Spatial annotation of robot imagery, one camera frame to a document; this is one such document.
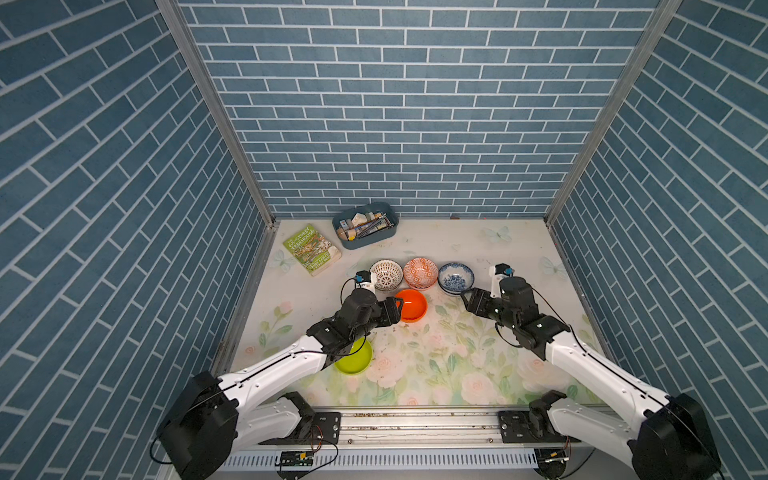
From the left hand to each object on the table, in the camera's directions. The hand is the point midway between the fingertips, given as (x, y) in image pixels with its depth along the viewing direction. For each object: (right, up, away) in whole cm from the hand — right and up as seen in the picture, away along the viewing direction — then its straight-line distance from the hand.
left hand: (403, 305), depth 80 cm
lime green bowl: (-13, -17, +3) cm, 21 cm away
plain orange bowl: (+4, -3, +14) cm, 14 cm away
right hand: (+19, +2, +3) cm, 20 cm away
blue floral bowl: (+17, +6, +19) cm, 26 cm away
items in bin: (-16, +25, +36) cm, 47 cm away
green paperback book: (-33, +15, +27) cm, 45 cm away
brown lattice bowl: (-5, +6, +21) cm, 23 cm away
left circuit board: (-26, -36, -8) cm, 45 cm away
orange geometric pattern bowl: (+6, +7, +20) cm, 22 cm away
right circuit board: (+35, -34, -9) cm, 50 cm away
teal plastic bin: (-14, +18, +32) cm, 39 cm away
